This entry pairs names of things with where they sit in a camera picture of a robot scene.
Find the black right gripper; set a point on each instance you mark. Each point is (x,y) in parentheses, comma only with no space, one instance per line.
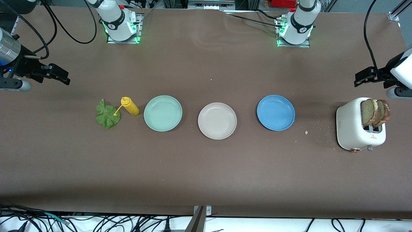
(28,68)

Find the white toaster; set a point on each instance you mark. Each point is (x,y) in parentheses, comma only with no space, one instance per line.
(349,125)

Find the aluminium table edge rail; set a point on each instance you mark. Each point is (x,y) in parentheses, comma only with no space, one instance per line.
(14,28)

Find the beige plate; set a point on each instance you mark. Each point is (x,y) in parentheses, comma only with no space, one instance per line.
(217,120)

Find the black power plug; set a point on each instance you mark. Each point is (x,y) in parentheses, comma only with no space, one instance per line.
(166,226)

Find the green lettuce leaf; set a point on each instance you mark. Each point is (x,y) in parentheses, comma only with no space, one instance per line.
(107,117)

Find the silver metal box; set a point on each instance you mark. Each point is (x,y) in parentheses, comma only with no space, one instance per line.
(210,4)

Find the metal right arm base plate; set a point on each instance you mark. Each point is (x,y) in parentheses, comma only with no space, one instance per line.
(139,32)

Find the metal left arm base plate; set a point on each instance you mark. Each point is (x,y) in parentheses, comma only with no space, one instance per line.
(305,45)

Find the silver table edge bracket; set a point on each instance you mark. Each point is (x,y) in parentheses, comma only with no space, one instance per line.
(208,211)

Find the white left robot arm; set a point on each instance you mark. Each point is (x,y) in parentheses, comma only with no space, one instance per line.
(301,25)

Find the yellow mustard squeeze bottle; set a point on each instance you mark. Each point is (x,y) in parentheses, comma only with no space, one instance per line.
(131,108)

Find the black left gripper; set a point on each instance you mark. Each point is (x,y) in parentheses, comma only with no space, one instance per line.
(383,73)

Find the blue plate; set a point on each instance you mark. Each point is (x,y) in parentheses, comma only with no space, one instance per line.
(276,112)

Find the brown bread slice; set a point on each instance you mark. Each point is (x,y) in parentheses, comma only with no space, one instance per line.
(367,112)
(384,111)

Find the mint green plate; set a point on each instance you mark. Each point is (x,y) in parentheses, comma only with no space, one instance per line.
(162,112)

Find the grey metal beam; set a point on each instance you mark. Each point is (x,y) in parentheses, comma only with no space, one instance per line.
(196,224)

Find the red box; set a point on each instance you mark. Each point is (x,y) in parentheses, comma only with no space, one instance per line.
(283,3)

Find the aluminium frame profile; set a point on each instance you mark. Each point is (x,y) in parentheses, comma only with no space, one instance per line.
(393,16)

